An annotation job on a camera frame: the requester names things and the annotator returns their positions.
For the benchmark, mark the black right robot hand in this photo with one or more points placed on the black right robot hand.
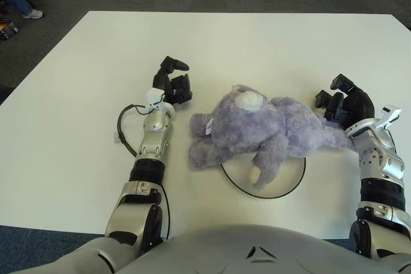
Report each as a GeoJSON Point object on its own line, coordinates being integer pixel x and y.
{"type": "Point", "coordinates": [356, 107]}

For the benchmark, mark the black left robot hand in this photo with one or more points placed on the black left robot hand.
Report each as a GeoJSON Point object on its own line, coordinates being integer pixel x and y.
{"type": "Point", "coordinates": [180, 91]}

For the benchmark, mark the purple plush bear doll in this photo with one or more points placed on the purple plush bear doll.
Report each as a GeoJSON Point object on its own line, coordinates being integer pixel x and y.
{"type": "Point", "coordinates": [257, 126]}

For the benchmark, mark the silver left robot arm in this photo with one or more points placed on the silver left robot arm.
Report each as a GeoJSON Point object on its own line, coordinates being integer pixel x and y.
{"type": "Point", "coordinates": [154, 145]}

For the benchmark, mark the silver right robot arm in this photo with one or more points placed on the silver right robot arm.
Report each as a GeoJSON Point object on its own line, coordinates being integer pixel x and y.
{"type": "Point", "coordinates": [379, 158]}

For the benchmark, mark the white plate black rim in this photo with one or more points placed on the white plate black rim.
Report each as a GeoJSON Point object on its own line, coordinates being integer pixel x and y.
{"type": "Point", "coordinates": [289, 177]}

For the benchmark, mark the white sneaker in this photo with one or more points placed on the white sneaker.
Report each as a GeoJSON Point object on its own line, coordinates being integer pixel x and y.
{"type": "Point", "coordinates": [33, 14]}

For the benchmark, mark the grey robot torso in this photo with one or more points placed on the grey robot torso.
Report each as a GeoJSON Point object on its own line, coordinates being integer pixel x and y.
{"type": "Point", "coordinates": [224, 254]}

